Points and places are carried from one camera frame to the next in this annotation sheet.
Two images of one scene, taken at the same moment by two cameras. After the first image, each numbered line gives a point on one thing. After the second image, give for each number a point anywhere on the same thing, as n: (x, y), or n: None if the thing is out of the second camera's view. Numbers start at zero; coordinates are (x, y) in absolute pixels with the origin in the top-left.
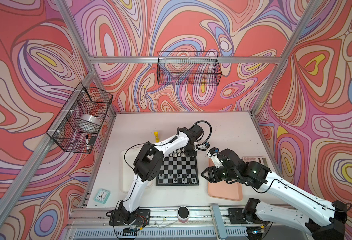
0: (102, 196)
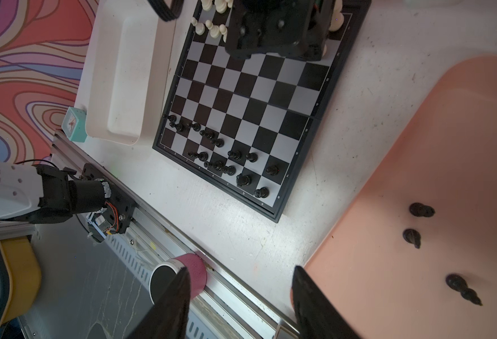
0: (74, 124)
